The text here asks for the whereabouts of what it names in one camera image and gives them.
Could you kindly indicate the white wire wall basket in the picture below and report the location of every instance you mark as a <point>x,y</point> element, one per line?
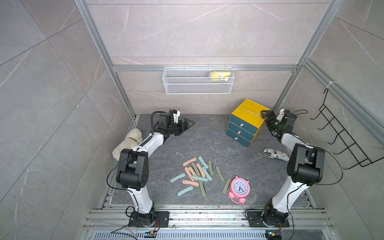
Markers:
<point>195,80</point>

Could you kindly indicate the black wire wall hook rack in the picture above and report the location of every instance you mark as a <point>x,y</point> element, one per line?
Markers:
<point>359,157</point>

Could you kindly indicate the teal fruit knife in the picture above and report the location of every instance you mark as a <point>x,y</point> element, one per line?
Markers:
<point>208,176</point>
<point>186,190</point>
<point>203,162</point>
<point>200,178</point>
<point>180,176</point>

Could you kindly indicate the olive fruit knife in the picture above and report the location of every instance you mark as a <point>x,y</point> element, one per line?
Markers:
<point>211,169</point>
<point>220,173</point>
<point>202,188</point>
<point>226,186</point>

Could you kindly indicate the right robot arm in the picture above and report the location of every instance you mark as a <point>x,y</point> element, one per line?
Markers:
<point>305,166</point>

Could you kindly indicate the teal fruit knife left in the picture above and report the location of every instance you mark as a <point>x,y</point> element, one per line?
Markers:
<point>180,176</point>

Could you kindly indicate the teal fruit knife upper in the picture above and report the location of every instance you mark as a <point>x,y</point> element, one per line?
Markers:
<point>203,162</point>

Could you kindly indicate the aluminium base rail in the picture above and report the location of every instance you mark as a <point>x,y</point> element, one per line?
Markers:
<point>206,223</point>

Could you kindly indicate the white patterned toy shoe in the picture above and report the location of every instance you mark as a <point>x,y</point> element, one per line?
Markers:
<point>276,154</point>

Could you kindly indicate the white plush dog toy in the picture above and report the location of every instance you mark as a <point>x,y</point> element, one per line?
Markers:
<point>133,139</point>

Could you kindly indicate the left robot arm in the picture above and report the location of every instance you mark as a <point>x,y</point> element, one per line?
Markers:
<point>133,167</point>

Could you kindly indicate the yellow teal drawer cabinet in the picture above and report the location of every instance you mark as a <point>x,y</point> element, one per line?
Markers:
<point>245,122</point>

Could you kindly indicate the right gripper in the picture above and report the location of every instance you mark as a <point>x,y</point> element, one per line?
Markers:
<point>268,121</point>

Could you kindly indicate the pink fruit knife pair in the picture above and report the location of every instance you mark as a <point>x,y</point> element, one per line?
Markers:
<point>192,171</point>
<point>189,173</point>

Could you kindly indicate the teal fruit knife centre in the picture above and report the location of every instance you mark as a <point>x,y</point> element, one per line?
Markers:
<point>208,176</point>

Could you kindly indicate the teal fruit knife middle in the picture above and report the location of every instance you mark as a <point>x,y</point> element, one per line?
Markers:
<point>200,178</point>

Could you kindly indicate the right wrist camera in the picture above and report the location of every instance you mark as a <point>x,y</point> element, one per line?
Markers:
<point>281,115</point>

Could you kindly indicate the pink alarm clock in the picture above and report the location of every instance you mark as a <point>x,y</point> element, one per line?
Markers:
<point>239,190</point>

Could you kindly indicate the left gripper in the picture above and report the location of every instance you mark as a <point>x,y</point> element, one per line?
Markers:
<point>184,127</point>

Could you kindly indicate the teal fruit knife bottom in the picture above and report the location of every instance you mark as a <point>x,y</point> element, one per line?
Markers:
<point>186,190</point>

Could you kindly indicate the pink fruit knife left pair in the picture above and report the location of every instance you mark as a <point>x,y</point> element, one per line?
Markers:
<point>189,173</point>

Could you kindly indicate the yellow item in basket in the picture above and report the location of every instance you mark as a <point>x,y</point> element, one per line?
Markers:
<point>220,75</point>

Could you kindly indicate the olive fruit knife bottom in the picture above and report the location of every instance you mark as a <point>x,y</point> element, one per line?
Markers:
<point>202,188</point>

